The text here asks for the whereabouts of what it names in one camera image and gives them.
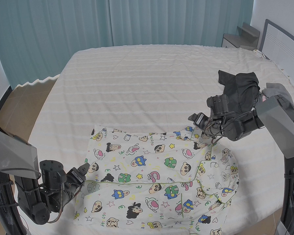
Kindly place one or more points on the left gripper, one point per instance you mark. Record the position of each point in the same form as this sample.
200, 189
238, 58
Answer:
74, 180

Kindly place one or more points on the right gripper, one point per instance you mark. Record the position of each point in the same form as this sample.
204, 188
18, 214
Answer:
213, 127

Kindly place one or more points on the white printed pyjama top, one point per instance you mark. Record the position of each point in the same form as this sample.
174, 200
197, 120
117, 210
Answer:
156, 180

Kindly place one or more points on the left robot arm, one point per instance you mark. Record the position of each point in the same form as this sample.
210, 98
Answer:
51, 175

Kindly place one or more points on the black garment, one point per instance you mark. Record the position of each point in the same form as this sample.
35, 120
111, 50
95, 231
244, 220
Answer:
240, 92

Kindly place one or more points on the bed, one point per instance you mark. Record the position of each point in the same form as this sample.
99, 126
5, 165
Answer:
137, 82

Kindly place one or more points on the dark grey garment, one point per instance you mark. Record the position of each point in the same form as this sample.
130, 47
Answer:
258, 98

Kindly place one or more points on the grey bedside table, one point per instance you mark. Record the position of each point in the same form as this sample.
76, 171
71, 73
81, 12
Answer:
237, 39

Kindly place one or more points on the blue-green curtain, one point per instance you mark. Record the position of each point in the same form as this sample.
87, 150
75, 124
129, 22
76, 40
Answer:
176, 11
51, 21

